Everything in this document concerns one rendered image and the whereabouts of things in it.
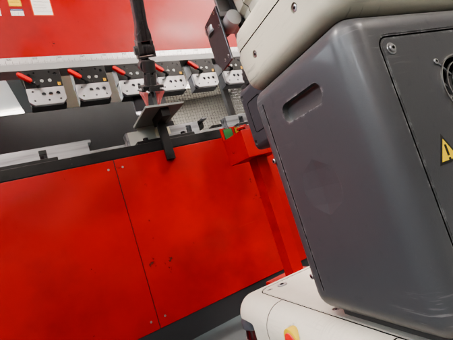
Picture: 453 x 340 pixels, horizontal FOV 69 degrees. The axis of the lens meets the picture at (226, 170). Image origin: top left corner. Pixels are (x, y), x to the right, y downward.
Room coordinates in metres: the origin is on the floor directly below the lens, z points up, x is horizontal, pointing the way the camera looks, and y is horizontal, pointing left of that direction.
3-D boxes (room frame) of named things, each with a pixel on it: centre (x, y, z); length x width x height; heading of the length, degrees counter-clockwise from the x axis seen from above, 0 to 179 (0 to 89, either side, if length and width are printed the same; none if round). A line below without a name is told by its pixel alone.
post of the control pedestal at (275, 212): (1.48, -0.15, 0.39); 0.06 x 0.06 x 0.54; 31
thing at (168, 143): (1.48, 0.21, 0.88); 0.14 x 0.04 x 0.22; 29
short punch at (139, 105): (1.64, 0.31, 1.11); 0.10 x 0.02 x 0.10; 119
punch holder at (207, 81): (1.82, -0.02, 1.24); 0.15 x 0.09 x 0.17; 119
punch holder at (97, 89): (1.53, 0.50, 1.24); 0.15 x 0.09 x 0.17; 119
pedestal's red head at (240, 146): (1.48, -0.15, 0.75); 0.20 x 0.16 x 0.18; 121
